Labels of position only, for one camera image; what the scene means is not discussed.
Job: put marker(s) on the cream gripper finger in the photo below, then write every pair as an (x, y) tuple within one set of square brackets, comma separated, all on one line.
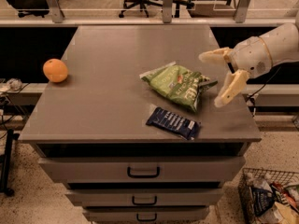
[(215, 56), (234, 83)]

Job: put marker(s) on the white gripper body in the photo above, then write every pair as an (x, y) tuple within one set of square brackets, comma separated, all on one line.
[(249, 57)]

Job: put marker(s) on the green jalapeno chip bag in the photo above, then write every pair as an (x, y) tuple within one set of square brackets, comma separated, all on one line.
[(179, 84)]

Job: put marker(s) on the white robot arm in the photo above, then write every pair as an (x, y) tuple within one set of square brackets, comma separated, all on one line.
[(282, 43)]

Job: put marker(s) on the blue rxbar blueberry bar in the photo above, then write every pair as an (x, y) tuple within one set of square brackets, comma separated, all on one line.
[(173, 123)]

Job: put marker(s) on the dark blue snack bag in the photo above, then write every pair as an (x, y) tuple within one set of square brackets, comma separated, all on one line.
[(263, 200)]

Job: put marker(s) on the red snack bag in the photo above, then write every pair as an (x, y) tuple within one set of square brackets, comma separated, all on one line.
[(282, 195)]

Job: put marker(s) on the yellow snack bag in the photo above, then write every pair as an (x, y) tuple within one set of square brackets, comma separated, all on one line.
[(285, 214)]

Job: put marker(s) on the black office chair centre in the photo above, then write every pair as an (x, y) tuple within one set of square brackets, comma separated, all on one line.
[(170, 8)]

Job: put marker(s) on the top grey drawer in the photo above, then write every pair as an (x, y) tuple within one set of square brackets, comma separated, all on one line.
[(114, 169)]

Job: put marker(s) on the grey drawer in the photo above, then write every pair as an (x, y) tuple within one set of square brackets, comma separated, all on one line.
[(123, 197), (114, 169), (115, 214)]

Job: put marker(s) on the middle grey drawer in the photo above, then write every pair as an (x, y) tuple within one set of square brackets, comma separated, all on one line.
[(123, 197)]

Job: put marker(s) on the grey drawer cabinet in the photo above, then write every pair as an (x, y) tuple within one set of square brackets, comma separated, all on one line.
[(101, 110)]

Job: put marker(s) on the orange fruit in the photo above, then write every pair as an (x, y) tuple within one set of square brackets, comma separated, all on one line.
[(55, 70)]

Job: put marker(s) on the bottom grey drawer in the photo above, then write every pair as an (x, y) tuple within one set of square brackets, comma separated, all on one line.
[(115, 214)]

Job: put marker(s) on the crumpled plastic wrap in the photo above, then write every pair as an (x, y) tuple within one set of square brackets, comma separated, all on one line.
[(14, 84)]

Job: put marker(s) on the black stand left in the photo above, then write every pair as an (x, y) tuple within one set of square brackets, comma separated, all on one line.
[(5, 163)]

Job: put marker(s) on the wire snack basket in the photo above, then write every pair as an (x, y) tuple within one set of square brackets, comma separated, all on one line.
[(262, 179)]

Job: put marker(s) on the black top drawer handle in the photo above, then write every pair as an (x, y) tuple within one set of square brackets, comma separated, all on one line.
[(143, 173)]

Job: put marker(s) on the black drawer handle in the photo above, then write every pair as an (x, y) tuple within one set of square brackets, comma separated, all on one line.
[(144, 201), (143, 173), (145, 218)]

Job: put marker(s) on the black middle drawer handle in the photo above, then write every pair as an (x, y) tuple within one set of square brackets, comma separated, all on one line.
[(144, 201)]

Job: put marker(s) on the black bottom drawer handle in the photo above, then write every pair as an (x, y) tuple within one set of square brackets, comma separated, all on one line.
[(145, 218)]

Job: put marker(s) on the metal railing frame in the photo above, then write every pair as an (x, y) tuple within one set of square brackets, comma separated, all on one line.
[(89, 12)]

